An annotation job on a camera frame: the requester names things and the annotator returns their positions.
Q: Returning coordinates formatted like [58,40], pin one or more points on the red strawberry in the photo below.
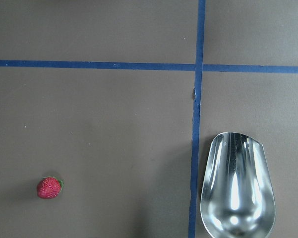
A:
[49,188]

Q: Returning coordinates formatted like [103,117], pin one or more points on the metal scoop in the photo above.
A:
[237,199]

